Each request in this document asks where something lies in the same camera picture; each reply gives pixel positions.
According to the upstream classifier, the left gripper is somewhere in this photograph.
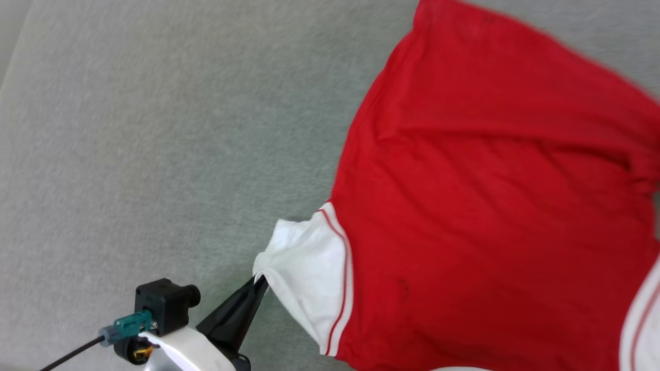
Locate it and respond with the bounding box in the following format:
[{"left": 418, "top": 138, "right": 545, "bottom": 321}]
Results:
[{"left": 113, "top": 276, "right": 270, "bottom": 371}]

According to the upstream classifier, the red and white garment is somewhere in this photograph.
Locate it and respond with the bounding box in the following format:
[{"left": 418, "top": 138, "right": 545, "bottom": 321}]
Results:
[{"left": 253, "top": 0, "right": 660, "bottom": 371}]

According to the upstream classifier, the teal cable connector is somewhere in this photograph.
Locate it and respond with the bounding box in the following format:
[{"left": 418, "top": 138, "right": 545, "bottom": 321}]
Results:
[{"left": 99, "top": 310, "right": 158, "bottom": 347}]

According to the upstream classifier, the thin black camera cable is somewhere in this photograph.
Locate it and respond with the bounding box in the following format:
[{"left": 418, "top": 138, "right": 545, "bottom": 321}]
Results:
[{"left": 39, "top": 335, "right": 106, "bottom": 371}]

